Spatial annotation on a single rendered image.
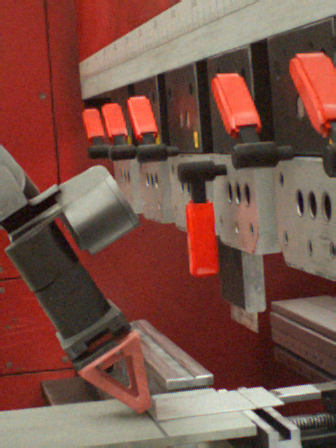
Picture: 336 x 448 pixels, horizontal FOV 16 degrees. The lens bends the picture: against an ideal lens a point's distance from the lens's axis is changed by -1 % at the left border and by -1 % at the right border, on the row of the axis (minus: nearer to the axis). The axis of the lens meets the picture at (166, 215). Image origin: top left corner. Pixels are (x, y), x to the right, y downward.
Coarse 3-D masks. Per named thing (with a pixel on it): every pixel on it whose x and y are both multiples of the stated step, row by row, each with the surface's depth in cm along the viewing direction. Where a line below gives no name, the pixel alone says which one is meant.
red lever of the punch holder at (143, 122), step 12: (132, 108) 125; (144, 108) 125; (132, 120) 124; (144, 120) 123; (144, 132) 122; (156, 132) 123; (144, 144) 121; (156, 144) 121; (144, 156) 120; (156, 156) 120; (168, 156) 121
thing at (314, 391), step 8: (312, 384) 123; (320, 384) 122; (328, 384) 122; (272, 392) 121; (280, 392) 120; (288, 392) 120; (296, 392) 120; (304, 392) 119; (312, 392) 119; (320, 392) 119; (328, 392) 120; (280, 400) 119; (288, 400) 119; (296, 400) 119
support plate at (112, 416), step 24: (48, 408) 123; (72, 408) 122; (96, 408) 122; (120, 408) 121; (0, 432) 114; (24, 432) 113; (48, 432) 113; (72, 432) 112; (96, 432) 112; (120, 432) 111; (144, 432) 110; (168, 432) 110; (192, 432) 109; (216, 432) 109; (240, 432) 109
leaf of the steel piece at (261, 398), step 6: (240, 390) 124; (246, 390) 124; (252, 390) 124; (258, 390) 123; (264, 390) 123; (246, 396) 121; (252, 396) 121; (258, 396) 121; (264, 396) 120; (270, 396) 120; (252, 402) 118; (258, 402) 118; (264, 402) 118; (270, 402) 117; (276, 402) 117; (282, 402) 117; (258, 408) 116
